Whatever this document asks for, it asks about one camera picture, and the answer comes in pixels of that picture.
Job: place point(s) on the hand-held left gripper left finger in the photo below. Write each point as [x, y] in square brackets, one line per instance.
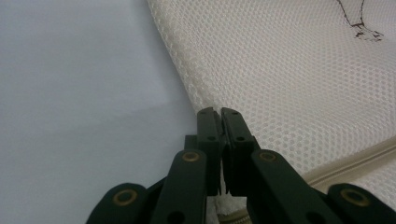
[210, 149]

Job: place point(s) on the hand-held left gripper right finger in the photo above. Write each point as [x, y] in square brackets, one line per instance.
[238, 155]

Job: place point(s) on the white towel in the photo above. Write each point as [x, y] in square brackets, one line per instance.
[218, 207]

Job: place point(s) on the light blue table mat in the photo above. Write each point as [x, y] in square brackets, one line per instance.
[77, 93]

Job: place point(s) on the white mesh laundry bag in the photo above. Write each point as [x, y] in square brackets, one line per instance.
[280, 77]

